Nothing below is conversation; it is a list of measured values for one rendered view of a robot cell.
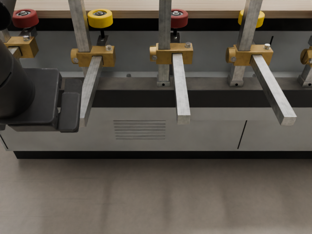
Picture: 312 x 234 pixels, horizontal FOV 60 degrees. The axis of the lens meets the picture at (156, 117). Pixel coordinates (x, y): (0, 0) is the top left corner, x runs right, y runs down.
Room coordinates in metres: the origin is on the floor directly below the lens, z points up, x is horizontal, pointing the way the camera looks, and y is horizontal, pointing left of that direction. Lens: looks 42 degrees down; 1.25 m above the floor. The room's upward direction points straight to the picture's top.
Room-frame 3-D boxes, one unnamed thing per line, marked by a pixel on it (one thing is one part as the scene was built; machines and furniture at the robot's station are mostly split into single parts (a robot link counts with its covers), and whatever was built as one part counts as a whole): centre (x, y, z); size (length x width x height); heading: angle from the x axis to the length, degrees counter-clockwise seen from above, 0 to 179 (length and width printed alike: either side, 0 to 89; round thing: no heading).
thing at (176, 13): (0.88, -0.07, 0.85); 0.08 x 0.08 x 0.11
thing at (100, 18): (0.88, 0.18, 0.85); 0.08 x 0.08 x 0.11
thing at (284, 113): (0.69, -0.32, 0.81); 0.43 x 0.03 x 0.04; 0
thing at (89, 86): (0.69, 0.18, 0.80); 0.43 x 0.03 x 0.04; 0
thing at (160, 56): (0.78, -0.05, 0.82); 0.14 x 0.06 x 0.05; 90
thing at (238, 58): (0.78, -0.30, 0.81); 0.14 x 0.06 x 0.05; 90
